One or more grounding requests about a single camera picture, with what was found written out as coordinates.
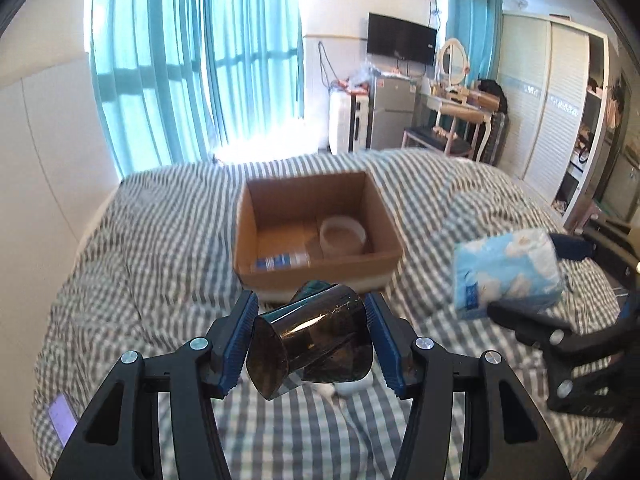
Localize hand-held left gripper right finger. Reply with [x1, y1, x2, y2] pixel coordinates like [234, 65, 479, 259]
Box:
[364, 291, 572, 480]

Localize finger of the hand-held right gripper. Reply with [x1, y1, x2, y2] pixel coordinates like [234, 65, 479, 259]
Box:
[486, 300, 626, 418]
[549, 232, 640, 281]

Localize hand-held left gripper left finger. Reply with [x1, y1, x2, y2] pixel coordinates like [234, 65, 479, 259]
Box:
[50, 290, 260, 480]

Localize blue cloud-print tissue pack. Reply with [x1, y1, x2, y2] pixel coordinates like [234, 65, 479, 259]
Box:
[452, 228, 565, 320]

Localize dark brown translucent plastic cup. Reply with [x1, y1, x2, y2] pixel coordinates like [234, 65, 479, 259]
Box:
[246, 282, 375, 402]

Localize cardboard box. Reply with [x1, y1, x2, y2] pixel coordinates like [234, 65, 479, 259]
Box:
[233, 170, 405, 292]

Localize small white object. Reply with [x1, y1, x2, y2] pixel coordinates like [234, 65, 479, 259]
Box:
[320, 364, 374, 397]

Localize clear bottle with blue label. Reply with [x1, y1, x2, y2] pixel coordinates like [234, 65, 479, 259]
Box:
[256, 253, 313, 272]

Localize grey white checked duvet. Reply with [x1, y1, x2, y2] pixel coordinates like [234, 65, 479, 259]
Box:
[30, 147, 632, 480]

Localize clear tape roll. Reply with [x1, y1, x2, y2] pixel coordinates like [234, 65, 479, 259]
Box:
[319, 216, 367, 257]

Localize hanging pink garment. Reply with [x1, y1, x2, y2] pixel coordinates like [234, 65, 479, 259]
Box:
[602, 77, 627, 129]

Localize white sliding-door wardrobe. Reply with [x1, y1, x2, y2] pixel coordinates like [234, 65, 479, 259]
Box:
[500, 12, 610, 217]

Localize white chair with dark seat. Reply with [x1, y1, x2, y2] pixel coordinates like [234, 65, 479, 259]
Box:
[402, 102, 474, 159]

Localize black bag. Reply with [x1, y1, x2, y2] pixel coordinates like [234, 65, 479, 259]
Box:
[475, 79, 509, 114]

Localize white dressing table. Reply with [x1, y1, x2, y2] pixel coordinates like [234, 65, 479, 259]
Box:
[417, 89, 495, 162]

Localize purple smartphone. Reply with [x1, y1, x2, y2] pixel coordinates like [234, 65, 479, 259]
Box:
[49, 394, 79, 449]

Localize white oval vanity mirror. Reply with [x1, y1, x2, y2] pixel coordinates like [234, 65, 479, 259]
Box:
[438, 37, 472, 87]

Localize grey small fridge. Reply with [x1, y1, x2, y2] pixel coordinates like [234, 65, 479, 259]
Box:
[369, 76, 419, 151]

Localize white suitcase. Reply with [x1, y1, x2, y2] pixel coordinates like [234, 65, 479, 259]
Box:
[328, 91, 372, 156]

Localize teal curtain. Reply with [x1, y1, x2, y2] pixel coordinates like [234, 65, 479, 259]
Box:
[89, 0, 306, 181]
[444, 0, 504, 111]

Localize white padded headboard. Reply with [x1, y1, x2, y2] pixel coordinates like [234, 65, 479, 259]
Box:
[0, 52, 122, 286]

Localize plastic bags on fridge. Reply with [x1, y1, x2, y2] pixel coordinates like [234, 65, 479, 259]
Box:
[330, 60, 386, 95]

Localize black wall television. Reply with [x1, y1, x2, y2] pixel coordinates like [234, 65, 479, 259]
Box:
[366, 12, 438, 67]

